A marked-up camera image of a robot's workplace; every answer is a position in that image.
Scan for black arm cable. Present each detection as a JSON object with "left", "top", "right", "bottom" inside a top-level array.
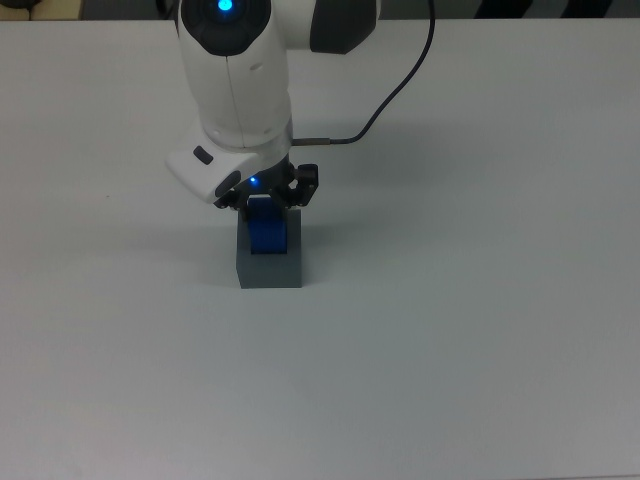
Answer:
[{"left": 291, "top": 0, "right": 437, "bottom": 148}]

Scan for grey hollow cuboid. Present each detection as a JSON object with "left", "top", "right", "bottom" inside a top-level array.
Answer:
[{"left": 234, "top": 207, "right": 305, "bottom": 291}]

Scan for blue block with knob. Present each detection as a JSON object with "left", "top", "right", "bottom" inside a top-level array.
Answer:
[{"left": 247, "top": 195, "right": 289, "bottom": 257}]

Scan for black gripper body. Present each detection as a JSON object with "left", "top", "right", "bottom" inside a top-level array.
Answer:
[{"left": 232, "top": 154, "right": 301, "bottom": 200}]

